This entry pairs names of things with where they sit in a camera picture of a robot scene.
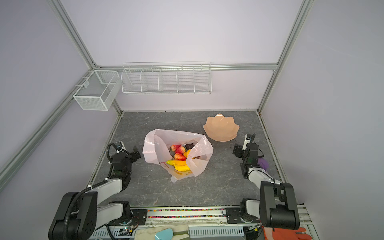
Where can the red yellow strawberry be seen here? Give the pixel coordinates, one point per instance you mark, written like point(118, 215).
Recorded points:
point(174, 147)

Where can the light blue object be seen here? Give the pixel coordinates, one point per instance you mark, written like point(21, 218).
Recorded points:
point(166, 234)

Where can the dark purple grapes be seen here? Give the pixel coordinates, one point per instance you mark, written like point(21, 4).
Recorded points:
point(189, 146)

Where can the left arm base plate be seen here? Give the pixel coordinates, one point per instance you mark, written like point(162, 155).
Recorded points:
point(136, 217)

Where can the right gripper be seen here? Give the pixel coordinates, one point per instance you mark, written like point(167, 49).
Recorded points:
point(238, 150)

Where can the red rubber glove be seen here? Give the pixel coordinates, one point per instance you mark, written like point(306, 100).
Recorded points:
point(283, 234)

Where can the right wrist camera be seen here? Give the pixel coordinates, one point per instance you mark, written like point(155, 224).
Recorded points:
point(247, 140)

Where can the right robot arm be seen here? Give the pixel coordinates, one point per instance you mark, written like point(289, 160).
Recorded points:
point(277, 206)

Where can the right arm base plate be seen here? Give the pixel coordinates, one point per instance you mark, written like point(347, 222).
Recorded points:
point(238, 215)

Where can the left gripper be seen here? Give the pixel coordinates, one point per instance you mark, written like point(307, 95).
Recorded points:
point(132, 156)

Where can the white wire shelf basket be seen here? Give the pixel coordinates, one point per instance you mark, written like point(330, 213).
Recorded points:
point(167, 78)

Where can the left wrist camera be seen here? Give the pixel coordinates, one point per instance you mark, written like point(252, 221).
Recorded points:
point(120, 146)

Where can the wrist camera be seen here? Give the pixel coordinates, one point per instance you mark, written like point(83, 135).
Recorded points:
point(120, 146)
point(247, 140)

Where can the yellow green banana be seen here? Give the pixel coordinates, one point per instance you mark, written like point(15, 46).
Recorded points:
point(182, 168)

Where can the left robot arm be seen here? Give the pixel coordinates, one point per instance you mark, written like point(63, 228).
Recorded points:
point(80, 213)

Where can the white mesh box basket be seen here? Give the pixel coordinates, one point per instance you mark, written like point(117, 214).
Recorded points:
point(98, 91)

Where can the yellow lemon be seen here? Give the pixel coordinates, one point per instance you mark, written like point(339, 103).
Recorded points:
point(186, 154)

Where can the beige scalloped fruit bowl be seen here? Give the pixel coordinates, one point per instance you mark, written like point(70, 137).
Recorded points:
point(221, 128)

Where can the pink plastic bag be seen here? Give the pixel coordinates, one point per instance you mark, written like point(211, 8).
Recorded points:
point(157, 150)

